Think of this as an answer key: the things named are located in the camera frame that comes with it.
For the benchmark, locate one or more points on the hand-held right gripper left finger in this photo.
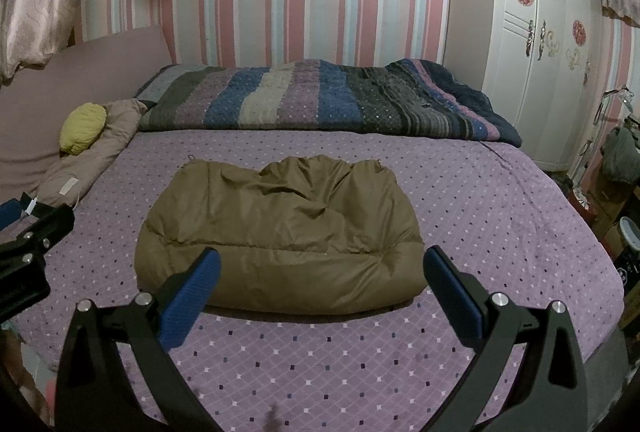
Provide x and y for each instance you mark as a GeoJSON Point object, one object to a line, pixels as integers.
{"type": "Point", "coordinates": [192, 297]}

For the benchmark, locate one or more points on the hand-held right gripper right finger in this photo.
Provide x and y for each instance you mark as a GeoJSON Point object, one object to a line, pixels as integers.
{"type": "Point", "coordinates": [452, 297]}

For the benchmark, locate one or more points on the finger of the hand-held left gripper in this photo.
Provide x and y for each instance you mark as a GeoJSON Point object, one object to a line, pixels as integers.
{"type": "Point", "coordinates": [10, 212]}
{"type": "Point", "coordinates": [52, 227]}

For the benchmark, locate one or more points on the olive brown puffer jacket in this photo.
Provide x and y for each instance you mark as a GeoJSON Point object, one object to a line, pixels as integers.
{"type": "Point", "coordinates": [280, 232]}

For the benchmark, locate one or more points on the purple dotted bed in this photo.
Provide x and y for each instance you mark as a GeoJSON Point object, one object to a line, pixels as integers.
{"type": "Point", "coordinates": [475, 222]}

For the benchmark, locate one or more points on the yellow round cushion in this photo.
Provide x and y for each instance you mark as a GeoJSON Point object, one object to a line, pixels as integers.
{"type": "Point", "coordinates": [82, 127]}

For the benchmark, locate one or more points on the beige pillow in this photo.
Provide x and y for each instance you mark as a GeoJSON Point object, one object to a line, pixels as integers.
{"type": "Point", "coordinates": [110, 137]}

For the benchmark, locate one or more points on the mauve padded headboard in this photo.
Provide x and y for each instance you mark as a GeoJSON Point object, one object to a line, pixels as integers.
{"type": "Point", "coordinates": [50, 102]}

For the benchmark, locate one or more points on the white bucket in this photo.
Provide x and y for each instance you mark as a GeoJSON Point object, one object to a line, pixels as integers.
{"type": "Point", "coordinates": [631, 234]}

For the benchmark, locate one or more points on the white metal rack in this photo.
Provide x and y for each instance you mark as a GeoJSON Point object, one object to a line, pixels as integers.
{"type": "Point", "coordinates": [595, 132]}

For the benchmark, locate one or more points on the grey green cloth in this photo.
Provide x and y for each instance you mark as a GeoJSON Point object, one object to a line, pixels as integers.
{"type": "Point", "coordinates": [620, 157]}

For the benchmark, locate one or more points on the striped dotted quilt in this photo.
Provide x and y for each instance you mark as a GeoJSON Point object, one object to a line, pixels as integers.
{"type": "Point", "coordinates": [325, 97]}

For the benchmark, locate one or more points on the white wardrobe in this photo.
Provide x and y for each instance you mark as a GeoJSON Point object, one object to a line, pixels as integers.
{"type": "Point", "coordinates": [535, 72]}

